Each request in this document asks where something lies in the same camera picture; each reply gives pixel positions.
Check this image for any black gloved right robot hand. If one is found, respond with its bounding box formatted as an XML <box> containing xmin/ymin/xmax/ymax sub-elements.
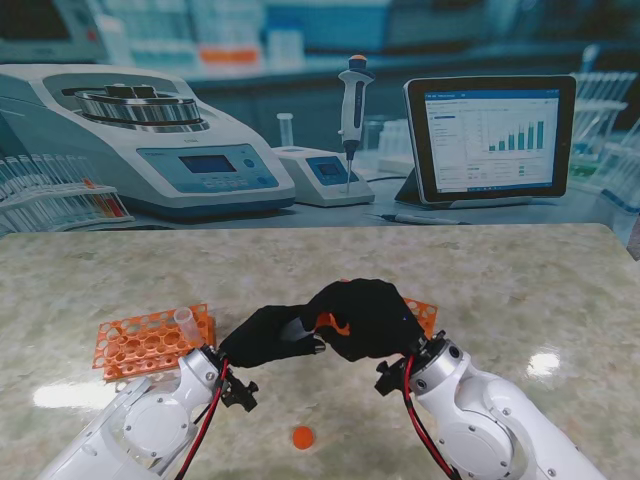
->
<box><xmin>301</xmin><ymin>279</ymin><xmax>426</xmax><ymax>364</ymax></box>

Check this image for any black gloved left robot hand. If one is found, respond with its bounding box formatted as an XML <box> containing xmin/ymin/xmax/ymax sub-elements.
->
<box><xmin>219</xmin><ymin>303</ymin><xmax>327</xmax><ymax>370</ymax></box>

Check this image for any clear plastic test tube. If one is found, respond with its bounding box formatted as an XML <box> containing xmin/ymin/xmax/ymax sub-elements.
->
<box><xmin>282</xmin><ymin>319</ymin><xmax>314</xmax><ymax>344</ymax></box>
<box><xmin>173</xmin><ymin>307</ymin><xmax>199</xmax><ymax>346</ymax></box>

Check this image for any orange test tube rack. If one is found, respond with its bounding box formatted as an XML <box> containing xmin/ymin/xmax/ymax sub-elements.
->
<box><xmin>402</xmin><ymin>298</ymin><xmax>439</xmax><ymax>339</ymax></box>
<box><xmin>91</xmin><ymin>303</ymin><xmax>217</xmax><ymax>382</ymax></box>

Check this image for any printed laboratory backdrop poster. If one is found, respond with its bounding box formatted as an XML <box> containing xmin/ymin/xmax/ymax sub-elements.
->
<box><xmin>0</xmin><ymin>0</ymin><xmax>640</xmax><ymax>246</ymax></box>

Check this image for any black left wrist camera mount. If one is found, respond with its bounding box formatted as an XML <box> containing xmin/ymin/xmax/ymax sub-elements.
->
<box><xmin>222</xmin><ymin>372</ymin><xmax>260</xmax><ymax>412</ymax></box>

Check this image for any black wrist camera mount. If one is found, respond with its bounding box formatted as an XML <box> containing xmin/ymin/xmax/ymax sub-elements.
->
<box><xmin>222</xmin><ymin>372</ymin><xmax>260</xmax><ymax>412</ymax></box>
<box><xmin>374</xmin><ymin>360</ymin><xmax>409</xmax><ymax>396</ymax></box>

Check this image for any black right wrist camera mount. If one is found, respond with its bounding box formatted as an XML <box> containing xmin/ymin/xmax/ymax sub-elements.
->
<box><xmin>374</xmin><ymin>360</ymin><xmax>409</xmax><ymax>396</ymax></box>

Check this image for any red left arm cable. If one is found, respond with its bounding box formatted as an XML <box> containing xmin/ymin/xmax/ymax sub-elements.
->
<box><xmin>169</xmin><ymin>357</ymin><xmax>231</xmax><ymax>480</ymax></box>

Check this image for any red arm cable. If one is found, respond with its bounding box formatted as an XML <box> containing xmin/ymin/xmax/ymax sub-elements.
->
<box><xmin>402</xmin><ymin>355</ymin><xmax>461</xmax><ymax>480</ymax></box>
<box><xmin>169</xmin><ymin>357</ymin><xmax>231</xmax><ymax>480</ymax></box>

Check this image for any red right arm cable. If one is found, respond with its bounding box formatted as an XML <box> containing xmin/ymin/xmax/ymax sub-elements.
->
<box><xmin>402</xmin><ymin>355</ymin><xmax>461</xmax><ymax>480</ymax></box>

